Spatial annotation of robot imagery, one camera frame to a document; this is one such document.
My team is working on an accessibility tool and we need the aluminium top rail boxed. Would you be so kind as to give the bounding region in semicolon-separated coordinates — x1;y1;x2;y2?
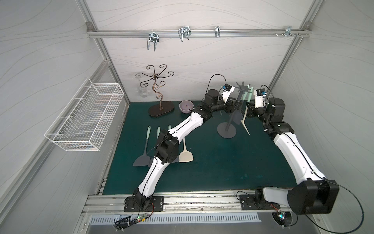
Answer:
87;28;312;39

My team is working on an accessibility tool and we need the green table mat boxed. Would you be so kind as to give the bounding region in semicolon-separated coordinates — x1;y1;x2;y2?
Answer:
103;102;296;195

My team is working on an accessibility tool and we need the aluminium rail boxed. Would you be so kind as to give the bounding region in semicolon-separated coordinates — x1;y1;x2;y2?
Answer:
87;28;312;39
81;190;322;215

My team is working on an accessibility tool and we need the metal double hook middle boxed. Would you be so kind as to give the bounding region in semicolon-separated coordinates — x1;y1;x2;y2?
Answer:
177;26;191;42

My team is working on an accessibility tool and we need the metal double hook left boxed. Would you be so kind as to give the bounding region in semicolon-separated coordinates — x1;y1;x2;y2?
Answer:
147;32;160;52

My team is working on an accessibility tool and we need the metal bracket hook right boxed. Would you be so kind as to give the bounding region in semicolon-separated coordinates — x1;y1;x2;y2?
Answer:
275;26;301;38

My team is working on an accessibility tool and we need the grey spatula green handle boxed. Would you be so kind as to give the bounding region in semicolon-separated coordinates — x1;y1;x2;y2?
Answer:
133;125;151;167
168;124;179;163
148;126;161;167

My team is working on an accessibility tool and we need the cream spatula green handle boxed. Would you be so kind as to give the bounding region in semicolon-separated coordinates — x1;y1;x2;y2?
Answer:
240;85;253;135

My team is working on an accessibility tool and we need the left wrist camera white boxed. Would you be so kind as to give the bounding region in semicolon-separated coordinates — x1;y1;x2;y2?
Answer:
222;84;235;103

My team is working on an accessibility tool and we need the grey utensil rack stand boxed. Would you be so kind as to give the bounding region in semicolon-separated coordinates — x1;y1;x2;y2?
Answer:
217;82;249;138

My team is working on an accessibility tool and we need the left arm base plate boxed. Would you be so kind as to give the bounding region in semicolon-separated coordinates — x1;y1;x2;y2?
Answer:
123;196;165;213

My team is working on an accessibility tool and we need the pink bowl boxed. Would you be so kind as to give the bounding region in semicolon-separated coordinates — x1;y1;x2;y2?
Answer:
179;100;194;114

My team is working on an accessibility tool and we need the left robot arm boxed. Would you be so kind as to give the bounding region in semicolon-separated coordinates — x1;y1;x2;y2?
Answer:
132;84;237;207

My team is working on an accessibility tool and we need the metal double hook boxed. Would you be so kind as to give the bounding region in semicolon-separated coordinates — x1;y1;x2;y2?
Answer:
177;26;191;42
147;32;160;52

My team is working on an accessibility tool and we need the small metal hook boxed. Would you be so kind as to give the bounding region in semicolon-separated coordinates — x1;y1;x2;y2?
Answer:
215;26;221;38

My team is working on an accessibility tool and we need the white vent strip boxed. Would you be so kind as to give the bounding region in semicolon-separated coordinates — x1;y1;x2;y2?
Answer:
90;212;261;226

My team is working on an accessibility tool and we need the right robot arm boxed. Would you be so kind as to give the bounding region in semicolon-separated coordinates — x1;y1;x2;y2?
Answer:
248;96;340;215

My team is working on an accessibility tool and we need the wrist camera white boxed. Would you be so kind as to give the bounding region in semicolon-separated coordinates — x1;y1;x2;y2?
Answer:
222;84;235;103
255;88;266;109

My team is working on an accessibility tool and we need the cream spatula grey handle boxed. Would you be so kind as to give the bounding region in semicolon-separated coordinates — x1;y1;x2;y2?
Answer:
179;138;194;163

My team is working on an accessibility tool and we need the brown wire mug tree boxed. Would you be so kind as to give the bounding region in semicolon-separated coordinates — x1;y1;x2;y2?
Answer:
139;64;174;118

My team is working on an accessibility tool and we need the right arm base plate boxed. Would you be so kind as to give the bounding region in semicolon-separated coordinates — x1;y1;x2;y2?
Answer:
237;194;280;211

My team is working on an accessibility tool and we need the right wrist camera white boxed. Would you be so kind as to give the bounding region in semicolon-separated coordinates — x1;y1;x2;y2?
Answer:
255;88;266;109

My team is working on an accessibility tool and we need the white wire basket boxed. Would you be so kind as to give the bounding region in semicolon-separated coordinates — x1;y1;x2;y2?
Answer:
44;78;124;152

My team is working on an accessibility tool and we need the aluminium front rail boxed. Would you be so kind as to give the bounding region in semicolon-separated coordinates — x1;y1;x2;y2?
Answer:
81;190;322;215

